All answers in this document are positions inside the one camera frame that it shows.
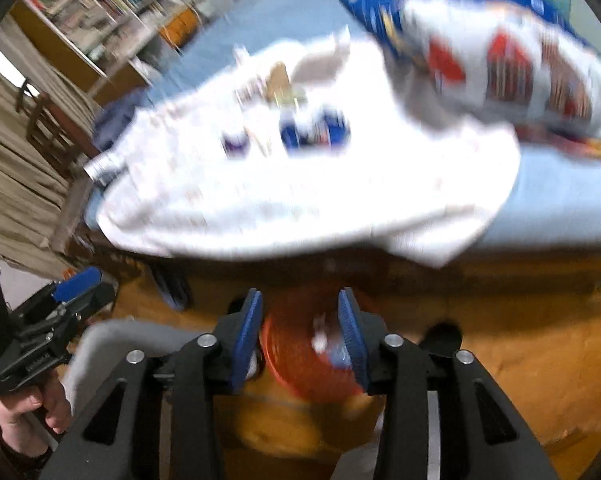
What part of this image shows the purple small wrapper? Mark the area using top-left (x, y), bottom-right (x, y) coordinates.
top-left (222, 129), bottom-right (250, 158)

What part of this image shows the left grey trouser leg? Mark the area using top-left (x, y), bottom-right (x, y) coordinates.
top-left (62, 320), bottom-right (207, 416)

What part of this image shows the white paper ball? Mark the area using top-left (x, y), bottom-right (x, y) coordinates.
top-left (232, 46), bottom-right (250, 65)

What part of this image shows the right black shoe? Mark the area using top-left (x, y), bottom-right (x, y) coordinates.
top-left (419, 321), bottom-right (463, 358)

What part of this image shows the grey cardboard sheet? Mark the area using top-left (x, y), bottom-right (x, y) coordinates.
top-left (291, 48), bottom-right (349, 84)

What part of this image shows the left black shoe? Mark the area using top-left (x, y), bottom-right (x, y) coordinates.
top-left (226, 295), bottom-right (248, 315)

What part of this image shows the beige curtain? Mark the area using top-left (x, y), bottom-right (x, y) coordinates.
top-left (0, 16), bottom-right (99, 278)

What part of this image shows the brown cardboard piece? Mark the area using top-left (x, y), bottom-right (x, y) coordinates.
top-left (265, 63), bottom-right (292, 103)

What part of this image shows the wooden bookshelf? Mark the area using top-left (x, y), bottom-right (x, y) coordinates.
top-left (10, 0), bottom-right (209, 106)

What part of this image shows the wooden chair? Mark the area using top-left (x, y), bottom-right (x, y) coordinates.
top-left (15, 78), bottom-right (100, 181)

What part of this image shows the white patterned sheet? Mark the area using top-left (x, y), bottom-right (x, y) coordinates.
top-left (84, 30), bottom-right (521, 268)

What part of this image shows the black shoe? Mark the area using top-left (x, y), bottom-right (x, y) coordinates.
top-left (419, 321), bottom-right (463, 358)
top-left (226, 295), bottom-right (248, 315)

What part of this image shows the gold foil wrapper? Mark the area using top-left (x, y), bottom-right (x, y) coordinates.
top-left (273, 87), bottom-right (307, 108)

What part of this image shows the person left hand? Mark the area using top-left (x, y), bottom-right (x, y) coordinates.
top-left (0, 372), bottom-right (72, 457)

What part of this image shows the blue star patterned quilt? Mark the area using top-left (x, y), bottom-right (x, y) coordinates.
top-left (340, 0), bottom-right (601, 158)

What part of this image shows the blue pepsi can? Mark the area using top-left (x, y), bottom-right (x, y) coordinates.
top-left (279, 108), bottom-right (351, 153)

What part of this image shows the orange plastic waste basket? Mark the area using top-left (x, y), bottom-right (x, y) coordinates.
top-left (260, 282), bottom-right (363, 403)

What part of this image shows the blue bed sheet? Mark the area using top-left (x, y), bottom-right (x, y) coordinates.
top-left (84, 0), bottom-right (601, 250)

